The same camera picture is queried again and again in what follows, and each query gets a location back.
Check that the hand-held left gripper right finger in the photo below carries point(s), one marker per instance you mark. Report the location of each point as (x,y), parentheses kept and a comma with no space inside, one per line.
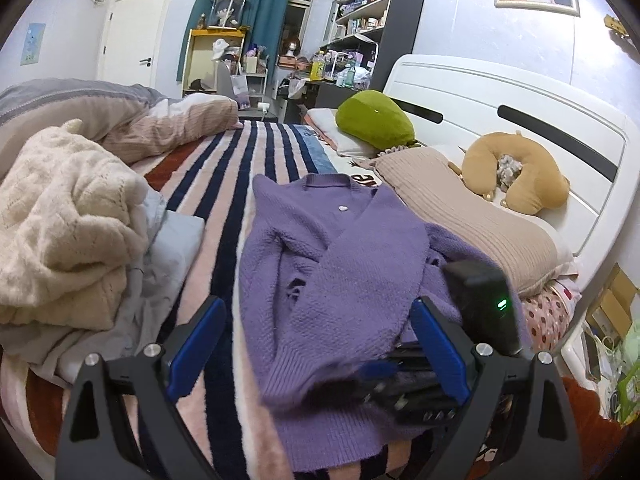
(441,356)

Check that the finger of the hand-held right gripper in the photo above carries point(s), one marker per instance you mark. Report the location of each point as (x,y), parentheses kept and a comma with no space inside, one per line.
(400,397)

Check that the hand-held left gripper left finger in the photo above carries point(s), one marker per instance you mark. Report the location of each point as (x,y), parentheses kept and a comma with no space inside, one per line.
(197,341)

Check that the purple knit cardigan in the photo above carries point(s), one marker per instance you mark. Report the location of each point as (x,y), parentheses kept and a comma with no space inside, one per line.
(345,280)

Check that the polka dot cloth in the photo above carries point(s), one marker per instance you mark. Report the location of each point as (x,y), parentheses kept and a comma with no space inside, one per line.
(550,317)

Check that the beige ribbed pillow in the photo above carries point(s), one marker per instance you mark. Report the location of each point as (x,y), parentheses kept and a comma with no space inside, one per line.
(465,210)

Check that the light grey cloth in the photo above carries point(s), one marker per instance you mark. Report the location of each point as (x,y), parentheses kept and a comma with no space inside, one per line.
(170,245)

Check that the brown neck pillow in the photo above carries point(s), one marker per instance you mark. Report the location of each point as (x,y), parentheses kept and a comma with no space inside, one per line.
(530,185)

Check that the cardboard box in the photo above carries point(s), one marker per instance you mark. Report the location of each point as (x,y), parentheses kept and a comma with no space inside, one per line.
(617,295)

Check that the small grey plush toy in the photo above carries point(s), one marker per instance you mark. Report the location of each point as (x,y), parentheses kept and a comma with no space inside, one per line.
(507,167)

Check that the red rug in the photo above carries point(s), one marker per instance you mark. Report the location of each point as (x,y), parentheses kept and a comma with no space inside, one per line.
(595,430)

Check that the striped blanket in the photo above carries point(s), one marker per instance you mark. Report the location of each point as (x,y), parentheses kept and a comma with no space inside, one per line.
(225,170)

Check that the cream knit sweater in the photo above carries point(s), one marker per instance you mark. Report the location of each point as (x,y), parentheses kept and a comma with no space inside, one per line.
(65,220)

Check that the green plush pillow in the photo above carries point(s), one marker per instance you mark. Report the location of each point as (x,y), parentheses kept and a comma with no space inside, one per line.
(375,117)

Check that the white bed headboard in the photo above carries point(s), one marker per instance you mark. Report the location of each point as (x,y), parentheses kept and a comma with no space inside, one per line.
(555,90)

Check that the white pillow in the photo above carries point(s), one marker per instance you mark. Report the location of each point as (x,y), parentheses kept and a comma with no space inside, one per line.
(325,127)

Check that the grey and pink quilt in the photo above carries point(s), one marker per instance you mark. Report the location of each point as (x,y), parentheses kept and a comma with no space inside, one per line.
(125,110)

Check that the black desk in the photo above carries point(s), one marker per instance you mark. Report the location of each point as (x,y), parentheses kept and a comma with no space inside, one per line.
(325,92)

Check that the green bottle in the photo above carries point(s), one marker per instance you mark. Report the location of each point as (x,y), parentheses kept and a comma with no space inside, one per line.
(350,75)

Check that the yellow shelf cabinet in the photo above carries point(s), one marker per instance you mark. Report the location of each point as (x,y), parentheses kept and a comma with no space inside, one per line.
(200,65)

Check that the yellow bottle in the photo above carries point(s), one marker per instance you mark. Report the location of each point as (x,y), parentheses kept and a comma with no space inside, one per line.
(317,67)

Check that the black bookshelf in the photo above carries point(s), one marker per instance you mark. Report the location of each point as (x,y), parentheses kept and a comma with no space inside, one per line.
(400,5)

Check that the white door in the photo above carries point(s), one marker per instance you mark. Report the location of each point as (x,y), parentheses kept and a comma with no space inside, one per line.
(132,35)

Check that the glass display case with doll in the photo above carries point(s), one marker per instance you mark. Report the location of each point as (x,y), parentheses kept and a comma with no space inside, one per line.
(227,10)

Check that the window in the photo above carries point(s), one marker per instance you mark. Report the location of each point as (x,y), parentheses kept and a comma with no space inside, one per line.
(300,15)

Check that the small wall poster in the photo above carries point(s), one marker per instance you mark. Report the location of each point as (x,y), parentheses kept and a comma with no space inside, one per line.
(33,44)

